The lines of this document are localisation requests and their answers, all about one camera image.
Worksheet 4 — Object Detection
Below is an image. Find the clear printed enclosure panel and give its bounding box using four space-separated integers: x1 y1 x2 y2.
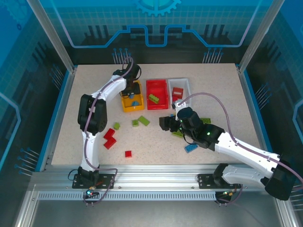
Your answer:
0 0 71 180
243 0 303 190
45 0 268 65

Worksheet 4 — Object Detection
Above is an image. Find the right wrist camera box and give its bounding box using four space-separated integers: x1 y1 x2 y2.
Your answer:
170 99 184 111

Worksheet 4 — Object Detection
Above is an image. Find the aluminium mounting rail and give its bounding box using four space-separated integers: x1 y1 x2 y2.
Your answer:
30 164 273 192

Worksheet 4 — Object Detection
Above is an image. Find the aluminium frame post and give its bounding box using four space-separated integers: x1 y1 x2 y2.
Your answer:
27 0 78 73
238 0 286 73

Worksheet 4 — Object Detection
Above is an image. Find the yellow plastic bin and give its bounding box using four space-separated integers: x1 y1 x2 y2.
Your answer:
120 79 145 114

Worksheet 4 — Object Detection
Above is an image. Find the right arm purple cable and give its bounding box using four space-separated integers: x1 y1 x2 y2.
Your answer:
178 92 303 190

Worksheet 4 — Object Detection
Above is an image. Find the long green lego brick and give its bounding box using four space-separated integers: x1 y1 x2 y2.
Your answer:
138 115 151 126

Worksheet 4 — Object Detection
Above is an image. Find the red plastic bin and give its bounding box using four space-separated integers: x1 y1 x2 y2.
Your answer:
145 79 170 111

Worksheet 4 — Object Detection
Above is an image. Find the slotted grey cable duct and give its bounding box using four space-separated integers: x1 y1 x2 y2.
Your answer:
37 191 217 201

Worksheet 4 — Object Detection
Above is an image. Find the long blue lego brick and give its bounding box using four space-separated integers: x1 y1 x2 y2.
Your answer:
184 143 198 154

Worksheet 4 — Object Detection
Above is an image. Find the aluminium side rail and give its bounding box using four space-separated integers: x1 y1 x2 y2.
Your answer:
238 66 273 157
35 66 78 173

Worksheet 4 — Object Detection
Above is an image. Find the white plastic bin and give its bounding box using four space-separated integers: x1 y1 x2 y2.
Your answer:
167 78 192 110

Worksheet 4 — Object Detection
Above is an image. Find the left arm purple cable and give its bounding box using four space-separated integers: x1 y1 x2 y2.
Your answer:
81 56 134 206

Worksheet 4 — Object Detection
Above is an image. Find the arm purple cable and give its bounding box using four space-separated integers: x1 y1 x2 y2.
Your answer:
81 56 134 206
178 92 303 190

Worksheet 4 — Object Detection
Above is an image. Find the grey metal base panel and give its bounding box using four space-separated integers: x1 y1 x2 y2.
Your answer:
14 198 292 227

